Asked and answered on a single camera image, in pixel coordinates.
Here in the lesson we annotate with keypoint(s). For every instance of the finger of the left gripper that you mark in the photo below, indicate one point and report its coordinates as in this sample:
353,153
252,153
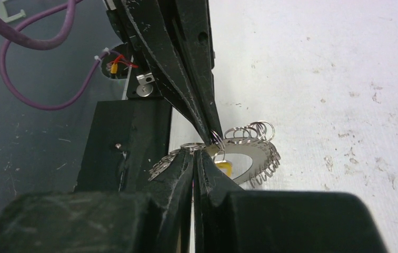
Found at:
141,24
189,27

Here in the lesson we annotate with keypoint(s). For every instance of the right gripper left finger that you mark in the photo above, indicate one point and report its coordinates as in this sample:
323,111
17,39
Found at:
156,219

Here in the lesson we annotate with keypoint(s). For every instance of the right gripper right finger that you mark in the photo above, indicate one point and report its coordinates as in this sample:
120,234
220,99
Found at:
231,219

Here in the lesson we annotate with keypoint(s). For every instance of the key with yellow tag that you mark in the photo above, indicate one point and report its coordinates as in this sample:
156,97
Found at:
225,166

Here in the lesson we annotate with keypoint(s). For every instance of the metal disc with key rings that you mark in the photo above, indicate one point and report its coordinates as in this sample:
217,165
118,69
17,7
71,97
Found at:
249,148

